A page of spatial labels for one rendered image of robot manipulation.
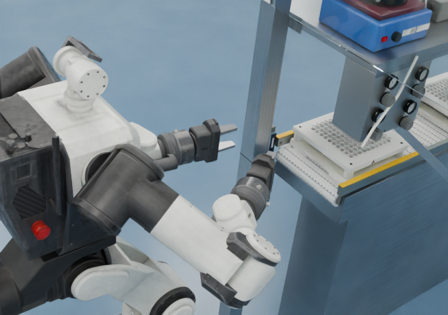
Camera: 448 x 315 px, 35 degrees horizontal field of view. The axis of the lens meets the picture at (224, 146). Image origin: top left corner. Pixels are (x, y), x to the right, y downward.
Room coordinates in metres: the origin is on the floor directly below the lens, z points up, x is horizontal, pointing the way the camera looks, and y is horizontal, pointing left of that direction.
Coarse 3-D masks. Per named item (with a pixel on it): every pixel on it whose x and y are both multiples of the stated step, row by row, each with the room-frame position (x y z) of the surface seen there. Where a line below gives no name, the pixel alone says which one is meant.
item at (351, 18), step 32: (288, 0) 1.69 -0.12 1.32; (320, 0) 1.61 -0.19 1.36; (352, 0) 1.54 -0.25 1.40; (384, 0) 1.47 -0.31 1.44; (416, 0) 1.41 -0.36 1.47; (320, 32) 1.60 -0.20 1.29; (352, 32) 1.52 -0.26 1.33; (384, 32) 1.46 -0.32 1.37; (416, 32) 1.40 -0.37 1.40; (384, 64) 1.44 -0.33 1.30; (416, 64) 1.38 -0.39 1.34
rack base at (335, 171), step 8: (296, 144) 1.78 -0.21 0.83; (304, 144) 1.78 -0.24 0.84; (304, 152) 1.75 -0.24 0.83; (312, 152) 1.74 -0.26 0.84; (320, 152) 1.74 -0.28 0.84; (320, 160) 1.70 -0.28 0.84; (328, 160) 1.71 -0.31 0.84; (384, 160) 1.74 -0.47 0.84; (392, 160) 1.75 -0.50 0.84; (328, 168) 1.67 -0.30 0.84; (336, 168) 1.67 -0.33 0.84; (368, 168) 1.69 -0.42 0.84; (336, 176) 1.65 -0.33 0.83
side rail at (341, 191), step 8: (440, 144) 1.85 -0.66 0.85; (432, 152) 1.82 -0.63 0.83; (408, 160) 1.75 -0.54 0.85; (416, 160) 1.78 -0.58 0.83; (392, 168) 1.70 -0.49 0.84; (400, 168) 1.73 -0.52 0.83; (376, 176) 1.66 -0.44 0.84; (384, 176) 1.69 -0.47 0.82; (352, 184) 1.59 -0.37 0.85; (360, 184) 1.62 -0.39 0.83; (344, 192) 1.58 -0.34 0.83
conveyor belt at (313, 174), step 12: (420, 120) 2.04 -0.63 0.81; (396, 132) 1.95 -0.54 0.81; (420, 132) 1.96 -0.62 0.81; (432, 132) 1.97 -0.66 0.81; (444, 132) 1.98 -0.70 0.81; (432, 144) 1.90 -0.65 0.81; (276, 156) 1.77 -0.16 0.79; (288, 156) 1.75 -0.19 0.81; (300, 156) 1.75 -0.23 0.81; (288, 168) 1.73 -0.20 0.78; (300, 168) 1.70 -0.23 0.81; (312, 168) 1.69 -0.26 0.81; (312, 180) 1.65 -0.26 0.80; (324, 180) 1.64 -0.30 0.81; (324, 192) 1.61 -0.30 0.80; (336, 192) 1.60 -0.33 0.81; (336, 204) 1.59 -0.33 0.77
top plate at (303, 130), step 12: (312, 120) 1.84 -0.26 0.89; (324, 120) 1.85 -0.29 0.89; (300, 132) 1.77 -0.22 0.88; (312, 132) 1.77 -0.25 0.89; (312, 144) 1.73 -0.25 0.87; (324, 144) 1.72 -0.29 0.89; (384, 144) 1.76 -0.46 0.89; (396, 144) 1.76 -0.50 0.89; (408, 144) 1.77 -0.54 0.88; (336, 156) 1.66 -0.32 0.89; (348, 156) 1.67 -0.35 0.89; (360, 156) 1.68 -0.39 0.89; (372, 156) 1.69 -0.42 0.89; (384, 156) 1.70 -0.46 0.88; (348, 168) 1.62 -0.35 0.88; (360, 168) 1.64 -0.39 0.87
